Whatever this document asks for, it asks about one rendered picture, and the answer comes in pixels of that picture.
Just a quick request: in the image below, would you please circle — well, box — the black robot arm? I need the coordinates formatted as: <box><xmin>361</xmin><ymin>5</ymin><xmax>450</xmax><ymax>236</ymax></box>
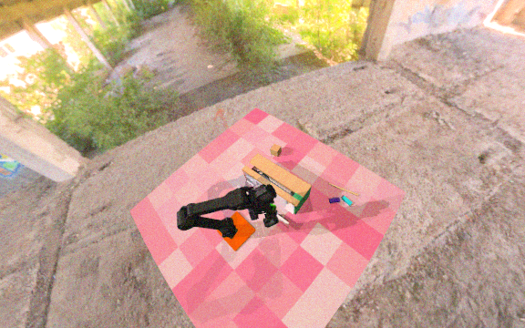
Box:
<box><xmin>176</xmin><ymin>184</ymin><xmax>277</xmax><ymax>238</ymax></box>

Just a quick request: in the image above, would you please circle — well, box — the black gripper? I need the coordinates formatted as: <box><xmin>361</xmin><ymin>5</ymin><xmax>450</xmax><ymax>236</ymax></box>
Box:
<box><xmin>255</xmin><ymin>184</ymin><xmax>279</xmax><ymax>228</ymax></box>

